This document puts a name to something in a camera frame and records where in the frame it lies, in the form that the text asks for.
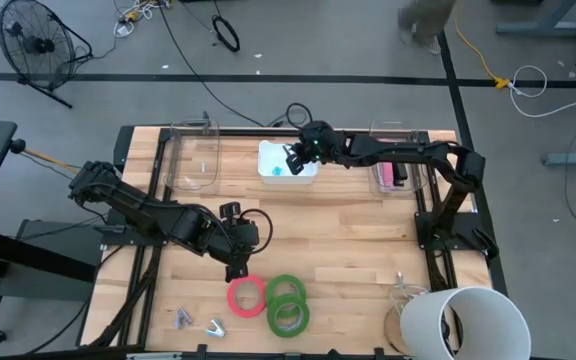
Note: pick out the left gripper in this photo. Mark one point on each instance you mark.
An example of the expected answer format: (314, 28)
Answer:
(235, 242)

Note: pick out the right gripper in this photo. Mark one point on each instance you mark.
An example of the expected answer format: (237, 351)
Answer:
(325, 152)

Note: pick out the teal staple remover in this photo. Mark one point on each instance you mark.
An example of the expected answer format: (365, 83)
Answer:
(277, 171)

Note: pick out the red tape roll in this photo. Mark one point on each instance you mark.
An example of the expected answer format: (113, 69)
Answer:
(231, 297)

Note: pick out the green tape roll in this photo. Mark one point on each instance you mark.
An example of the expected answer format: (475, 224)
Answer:
(286, 277)
(288, 333)

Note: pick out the light blue staple remover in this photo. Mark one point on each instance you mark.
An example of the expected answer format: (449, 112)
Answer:
(215, 329)

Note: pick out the purple staple remover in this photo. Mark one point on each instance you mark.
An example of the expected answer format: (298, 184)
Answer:
(183, 320)

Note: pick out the pink stapler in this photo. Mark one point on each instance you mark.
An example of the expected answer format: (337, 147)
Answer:
(385, 176)

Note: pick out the black stapler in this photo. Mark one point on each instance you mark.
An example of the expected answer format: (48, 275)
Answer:
(400, 172)

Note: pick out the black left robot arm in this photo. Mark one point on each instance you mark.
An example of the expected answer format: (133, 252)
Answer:
(133, 205)

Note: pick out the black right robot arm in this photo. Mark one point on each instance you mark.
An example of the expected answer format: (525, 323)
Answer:
(403, 150)

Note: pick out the white plastic bin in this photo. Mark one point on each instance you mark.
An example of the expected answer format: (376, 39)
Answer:
(268, 160)

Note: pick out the clear plastic bin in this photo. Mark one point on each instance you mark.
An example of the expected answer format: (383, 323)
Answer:
(193, 189)
(375, 190)

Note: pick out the silver metal bar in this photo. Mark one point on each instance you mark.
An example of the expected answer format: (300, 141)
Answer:
(153, 356)

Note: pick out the person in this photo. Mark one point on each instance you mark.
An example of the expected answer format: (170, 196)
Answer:
(425, 22)

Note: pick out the yellow pole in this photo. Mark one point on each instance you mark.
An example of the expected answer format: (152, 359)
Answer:
(48, 159)

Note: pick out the table lamp white shade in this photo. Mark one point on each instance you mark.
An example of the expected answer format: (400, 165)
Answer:
(468, 325)

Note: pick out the grey desk foot bar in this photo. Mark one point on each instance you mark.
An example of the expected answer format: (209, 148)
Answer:
(543, 29)
(573, 159)

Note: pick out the black floor fan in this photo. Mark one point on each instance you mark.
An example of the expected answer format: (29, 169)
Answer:
(38, 45)

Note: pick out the black aluminium table frame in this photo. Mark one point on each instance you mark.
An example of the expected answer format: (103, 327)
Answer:
(288, 131)

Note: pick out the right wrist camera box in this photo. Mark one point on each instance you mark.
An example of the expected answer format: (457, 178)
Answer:
(314, 131)

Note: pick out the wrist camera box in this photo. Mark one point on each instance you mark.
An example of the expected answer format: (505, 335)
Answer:
(229, 210)
(314, 131)

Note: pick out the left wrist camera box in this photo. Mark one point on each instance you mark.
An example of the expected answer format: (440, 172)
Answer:
(229, 210)

